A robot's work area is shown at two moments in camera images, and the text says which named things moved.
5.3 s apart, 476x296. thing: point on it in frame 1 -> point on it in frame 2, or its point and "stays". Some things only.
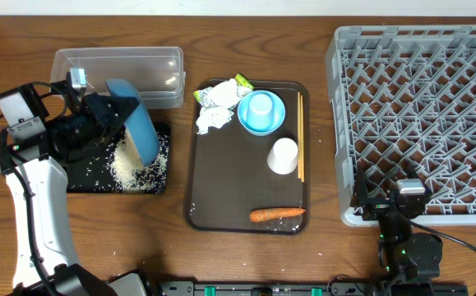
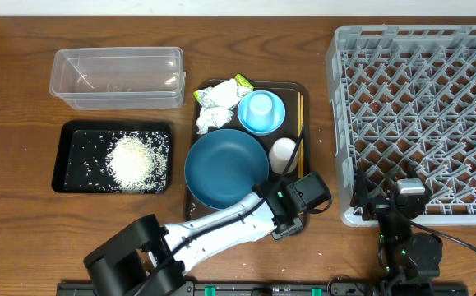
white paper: x=224 y=94 stays
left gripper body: x=91 y=124 -> x=286 y=191
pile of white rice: x=130 y=173 stays
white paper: x=212 y=117 stays
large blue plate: x=139 y=123 -> x=223 y=165
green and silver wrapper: x=243 y=85 stays
